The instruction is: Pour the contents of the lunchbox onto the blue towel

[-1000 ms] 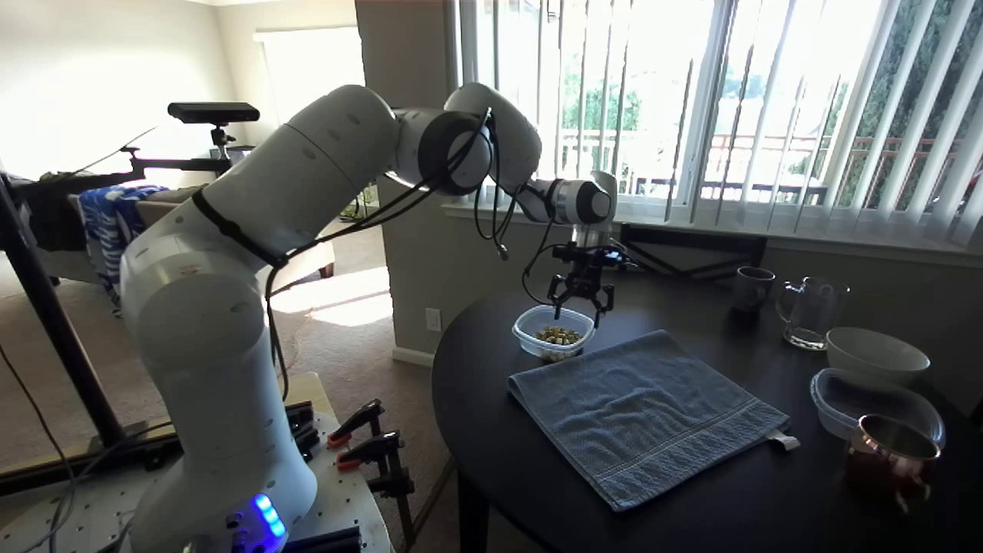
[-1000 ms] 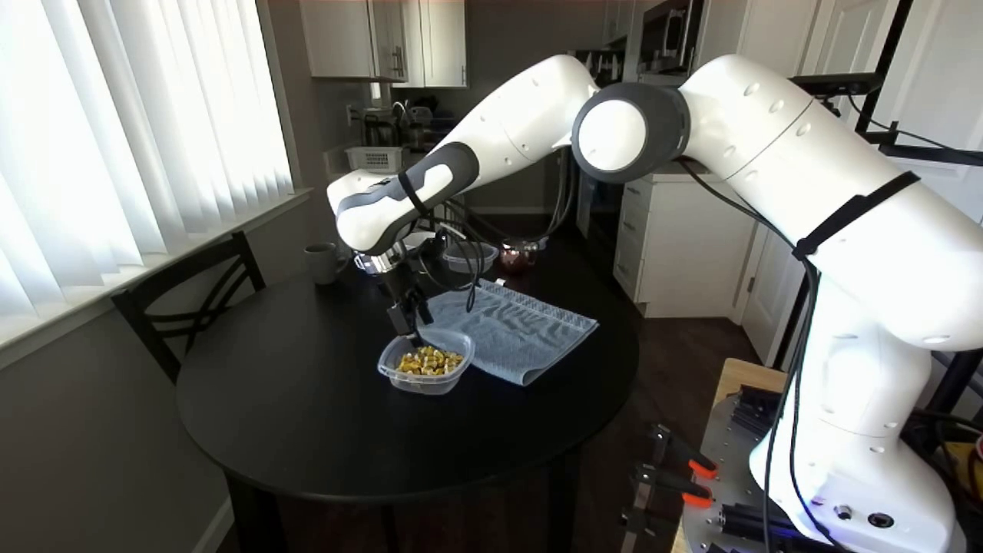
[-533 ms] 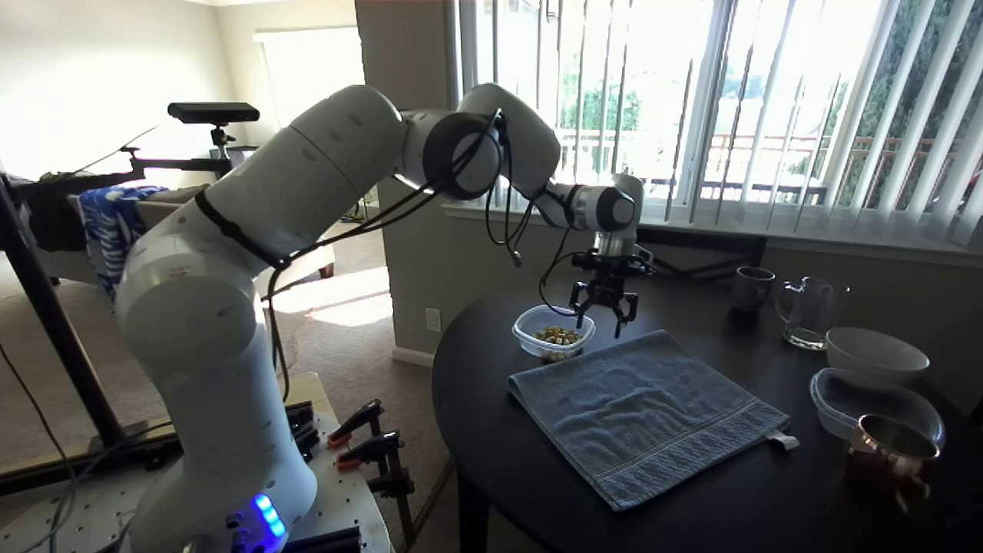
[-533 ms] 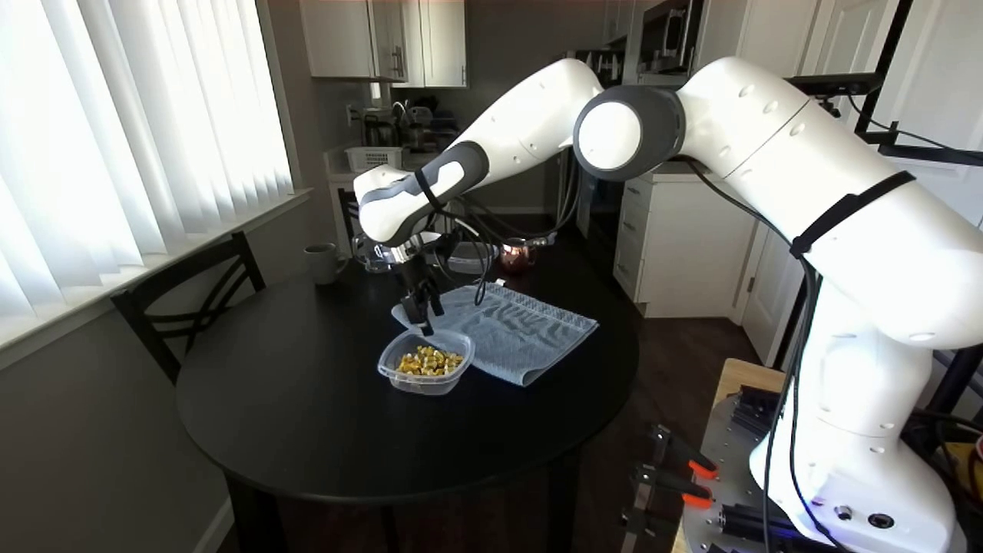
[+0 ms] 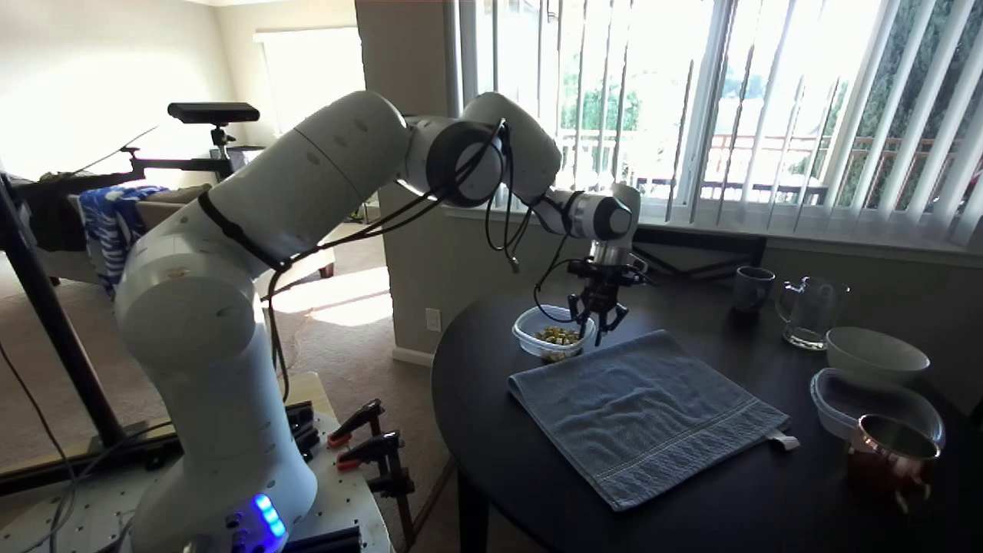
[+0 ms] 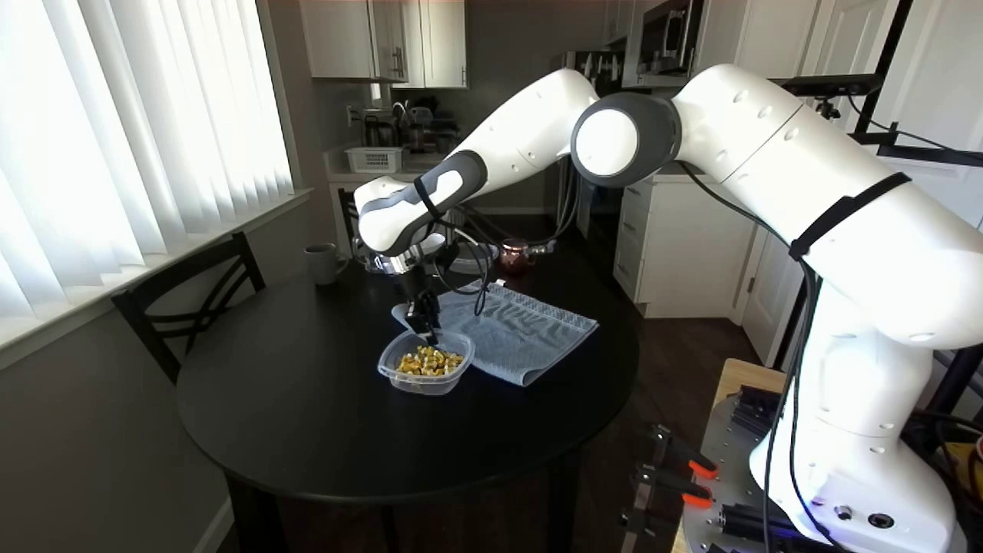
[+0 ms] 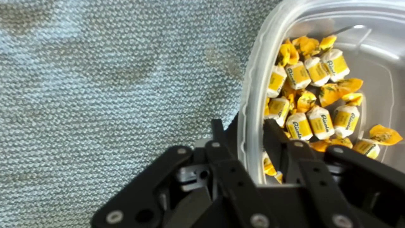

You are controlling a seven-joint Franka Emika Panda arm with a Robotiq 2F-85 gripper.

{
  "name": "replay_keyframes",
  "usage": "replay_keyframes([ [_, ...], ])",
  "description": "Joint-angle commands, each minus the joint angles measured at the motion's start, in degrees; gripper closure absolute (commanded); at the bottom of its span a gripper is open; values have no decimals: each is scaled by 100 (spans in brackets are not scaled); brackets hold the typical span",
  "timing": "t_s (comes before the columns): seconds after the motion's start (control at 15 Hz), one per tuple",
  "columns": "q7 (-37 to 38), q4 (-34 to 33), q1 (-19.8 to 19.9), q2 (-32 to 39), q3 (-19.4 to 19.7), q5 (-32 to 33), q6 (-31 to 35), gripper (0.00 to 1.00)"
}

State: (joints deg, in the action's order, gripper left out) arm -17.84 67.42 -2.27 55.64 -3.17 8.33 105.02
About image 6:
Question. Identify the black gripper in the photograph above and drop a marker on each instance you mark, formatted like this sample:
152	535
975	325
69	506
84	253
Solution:
425	294

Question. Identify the clear plastic lunchbox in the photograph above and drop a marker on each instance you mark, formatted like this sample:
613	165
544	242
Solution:
395	363

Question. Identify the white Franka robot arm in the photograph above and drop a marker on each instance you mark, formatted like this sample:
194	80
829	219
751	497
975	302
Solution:
893	265

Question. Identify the light blue towel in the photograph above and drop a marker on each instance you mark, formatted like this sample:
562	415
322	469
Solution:
534	332

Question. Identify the dark grey cup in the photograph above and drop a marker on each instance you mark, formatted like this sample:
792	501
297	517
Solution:
323	265

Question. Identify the dark reddish brown object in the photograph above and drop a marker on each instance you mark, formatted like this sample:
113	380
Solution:
522	253

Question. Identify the white plastic tub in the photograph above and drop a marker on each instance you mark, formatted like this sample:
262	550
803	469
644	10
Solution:
372	157

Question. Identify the black wooden chair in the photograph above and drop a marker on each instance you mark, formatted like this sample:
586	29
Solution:
189	308

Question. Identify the white lower kitchen cabinet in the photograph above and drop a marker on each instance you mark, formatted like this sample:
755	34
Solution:
686	246

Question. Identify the white upper kitchen cabinets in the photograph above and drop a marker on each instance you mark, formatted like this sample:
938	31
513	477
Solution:
379	34

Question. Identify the orange black spring clamp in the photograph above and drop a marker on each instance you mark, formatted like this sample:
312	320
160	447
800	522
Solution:
698	469
695	498

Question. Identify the white window sill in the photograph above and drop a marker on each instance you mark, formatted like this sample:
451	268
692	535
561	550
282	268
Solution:
101	283

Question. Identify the white panel door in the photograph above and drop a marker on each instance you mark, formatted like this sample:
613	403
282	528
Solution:
769	295

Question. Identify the white vertical window blinds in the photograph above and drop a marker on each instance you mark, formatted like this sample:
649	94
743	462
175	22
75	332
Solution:
132	123

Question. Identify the built-in microwave oven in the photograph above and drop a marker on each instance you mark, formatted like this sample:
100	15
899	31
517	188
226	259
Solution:
668	39

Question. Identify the light wood robot mount table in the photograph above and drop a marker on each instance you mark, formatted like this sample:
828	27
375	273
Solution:
738	372

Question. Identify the black metal frame stand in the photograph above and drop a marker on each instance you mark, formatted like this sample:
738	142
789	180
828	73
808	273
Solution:
893	62

